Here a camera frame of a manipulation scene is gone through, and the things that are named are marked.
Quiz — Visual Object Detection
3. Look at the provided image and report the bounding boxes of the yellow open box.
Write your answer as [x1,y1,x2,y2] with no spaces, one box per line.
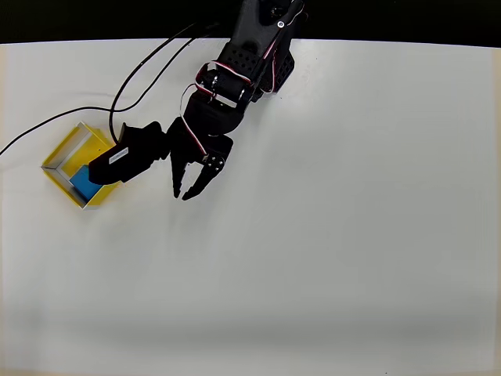
[40,121,122,212]

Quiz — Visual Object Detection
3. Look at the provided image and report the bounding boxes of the black gripper-mounted camera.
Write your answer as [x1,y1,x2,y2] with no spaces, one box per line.
[88,121,171,186]

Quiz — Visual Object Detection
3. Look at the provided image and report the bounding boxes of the blue cube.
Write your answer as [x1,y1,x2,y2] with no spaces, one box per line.
[69,164,105,201]

